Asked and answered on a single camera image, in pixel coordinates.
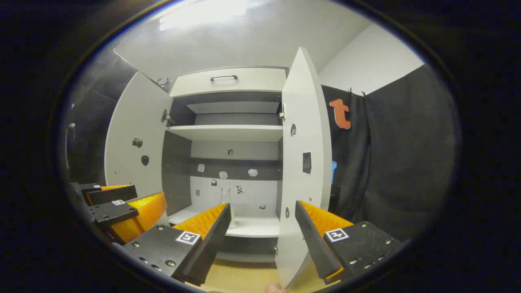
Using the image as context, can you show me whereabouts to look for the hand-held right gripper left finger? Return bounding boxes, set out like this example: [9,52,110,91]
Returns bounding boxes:
[122,202,232,286]

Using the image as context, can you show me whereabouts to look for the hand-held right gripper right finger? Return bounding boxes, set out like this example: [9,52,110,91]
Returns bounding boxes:
[295,200,403,284]

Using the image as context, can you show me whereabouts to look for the clear plastic bottle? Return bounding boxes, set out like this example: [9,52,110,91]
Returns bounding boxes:
[220,187,236,225]

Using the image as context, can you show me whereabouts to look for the white grey cabinet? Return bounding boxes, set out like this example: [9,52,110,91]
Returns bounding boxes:
[162,66,290,263]

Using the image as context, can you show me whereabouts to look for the white door with camera sticker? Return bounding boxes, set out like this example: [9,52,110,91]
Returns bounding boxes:
[105,72,175,227]

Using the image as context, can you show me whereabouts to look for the white door with headphone sticker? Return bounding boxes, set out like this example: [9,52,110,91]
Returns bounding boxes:
[276,47,333,289]

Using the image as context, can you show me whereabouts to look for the white cabinet shelf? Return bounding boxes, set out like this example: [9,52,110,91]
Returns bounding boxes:
[167,125,284,142]

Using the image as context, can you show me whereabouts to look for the white cabinet drawer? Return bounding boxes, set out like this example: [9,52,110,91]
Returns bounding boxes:
[169,67,287,98]

